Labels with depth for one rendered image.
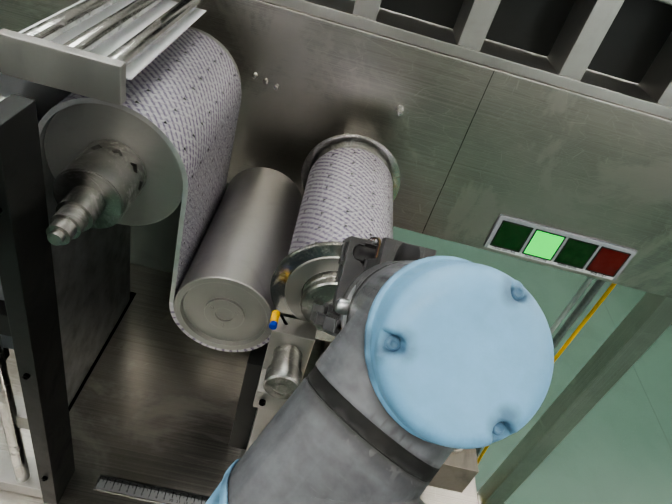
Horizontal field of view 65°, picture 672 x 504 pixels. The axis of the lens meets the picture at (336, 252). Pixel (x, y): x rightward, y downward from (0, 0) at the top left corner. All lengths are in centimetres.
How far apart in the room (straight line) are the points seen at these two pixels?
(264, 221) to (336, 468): 50
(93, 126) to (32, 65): 8
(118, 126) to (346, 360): 38
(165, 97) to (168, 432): 51
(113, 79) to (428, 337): 36
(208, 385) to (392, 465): 71
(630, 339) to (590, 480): 104
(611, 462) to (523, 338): 231
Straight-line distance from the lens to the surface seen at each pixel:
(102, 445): 87
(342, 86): 82
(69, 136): 58
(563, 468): 236
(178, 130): 55
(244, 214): 70
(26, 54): 52
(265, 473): 25
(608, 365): 151
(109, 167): 52
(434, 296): 21
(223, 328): 66
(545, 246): 99
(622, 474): 252
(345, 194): 65
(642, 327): 144
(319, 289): 56
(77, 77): 51
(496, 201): 92
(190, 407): 90
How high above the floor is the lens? 165
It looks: 37 degrees down
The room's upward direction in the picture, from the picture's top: 18 degrees clockwise
